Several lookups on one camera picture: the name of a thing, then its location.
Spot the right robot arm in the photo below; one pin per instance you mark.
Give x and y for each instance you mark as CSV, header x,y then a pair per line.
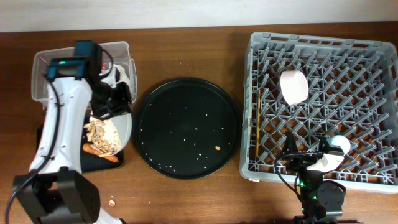
x,y
321,199

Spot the clear plastic bin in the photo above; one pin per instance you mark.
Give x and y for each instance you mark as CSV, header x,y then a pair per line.
x,y
118,50

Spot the peanut shells and rice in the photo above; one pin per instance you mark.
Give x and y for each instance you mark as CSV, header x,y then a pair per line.
x,y
103,135

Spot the orange carrot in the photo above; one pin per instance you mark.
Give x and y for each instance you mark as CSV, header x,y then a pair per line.
x,y
89,148

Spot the white napkin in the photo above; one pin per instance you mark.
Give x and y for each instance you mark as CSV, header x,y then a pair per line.
x,y
118,75

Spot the black rectangular tray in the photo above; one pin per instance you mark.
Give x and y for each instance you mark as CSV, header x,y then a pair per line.
x,y
91,162

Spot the red snack wrapper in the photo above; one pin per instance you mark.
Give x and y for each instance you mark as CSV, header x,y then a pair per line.
x,y
103,66

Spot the grey dishwasher rack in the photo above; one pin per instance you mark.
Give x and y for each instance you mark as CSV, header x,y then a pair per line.
x,y
352,92

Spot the wooden chopstick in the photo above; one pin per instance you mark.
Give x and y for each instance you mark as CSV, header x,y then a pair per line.
x,y
258,117
251,120

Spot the round black tray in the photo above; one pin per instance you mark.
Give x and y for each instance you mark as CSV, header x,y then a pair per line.
x,y
178,125

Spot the light blue cup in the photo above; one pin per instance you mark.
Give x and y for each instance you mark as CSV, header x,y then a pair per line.
x,y
341,142

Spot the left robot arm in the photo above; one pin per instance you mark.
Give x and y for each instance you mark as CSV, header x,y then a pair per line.
x,y
54,190

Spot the grey plate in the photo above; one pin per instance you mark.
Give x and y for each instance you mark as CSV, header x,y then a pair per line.
x,y
109,136

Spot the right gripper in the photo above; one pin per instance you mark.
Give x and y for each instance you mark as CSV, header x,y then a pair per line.
x,y
301,160

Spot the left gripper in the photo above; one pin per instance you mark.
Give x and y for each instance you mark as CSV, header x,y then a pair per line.
x,y
105,112

